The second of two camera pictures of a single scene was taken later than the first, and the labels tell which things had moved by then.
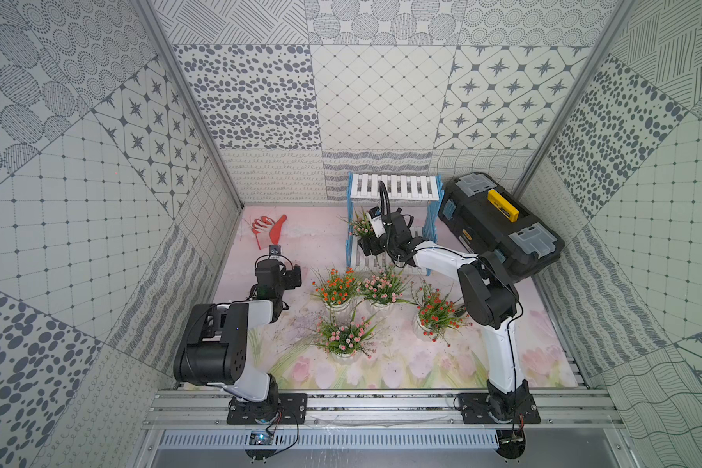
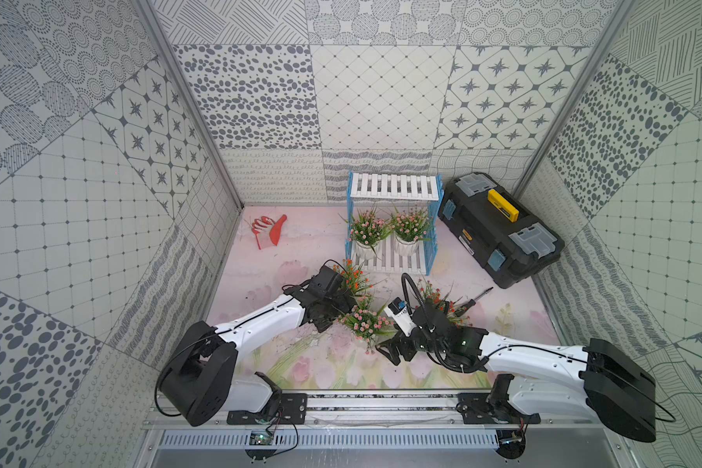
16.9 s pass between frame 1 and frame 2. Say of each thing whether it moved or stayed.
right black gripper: moved
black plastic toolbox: stayed
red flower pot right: stayed
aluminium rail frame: stayed
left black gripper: moved
